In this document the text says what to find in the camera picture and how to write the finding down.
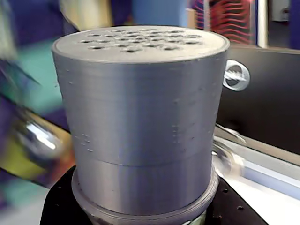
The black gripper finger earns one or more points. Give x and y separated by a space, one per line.
58 206
225 211

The gray salt shaker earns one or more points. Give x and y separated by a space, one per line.
140 105

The steel pot with lid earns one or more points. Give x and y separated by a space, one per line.
227 159

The steel ladle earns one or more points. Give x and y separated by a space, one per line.
39 138

